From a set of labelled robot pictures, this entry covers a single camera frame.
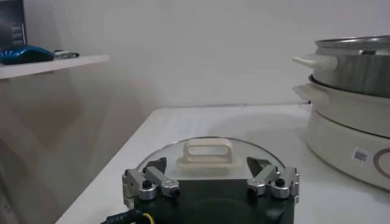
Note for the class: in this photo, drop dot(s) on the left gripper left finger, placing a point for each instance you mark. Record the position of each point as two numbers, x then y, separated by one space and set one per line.
161 179

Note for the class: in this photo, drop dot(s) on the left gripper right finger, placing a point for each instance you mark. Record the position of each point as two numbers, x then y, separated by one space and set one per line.
262 178

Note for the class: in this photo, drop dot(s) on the white electric cooker base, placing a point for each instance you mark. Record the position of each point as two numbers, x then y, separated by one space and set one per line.
335 146

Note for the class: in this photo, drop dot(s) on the white side table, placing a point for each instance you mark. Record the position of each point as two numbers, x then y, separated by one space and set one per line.
45 65

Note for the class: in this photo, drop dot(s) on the blue computer mouse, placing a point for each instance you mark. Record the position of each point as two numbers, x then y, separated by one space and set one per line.
27 55

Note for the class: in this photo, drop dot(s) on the dark monitor screen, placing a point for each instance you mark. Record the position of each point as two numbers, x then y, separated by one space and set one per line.
12 21

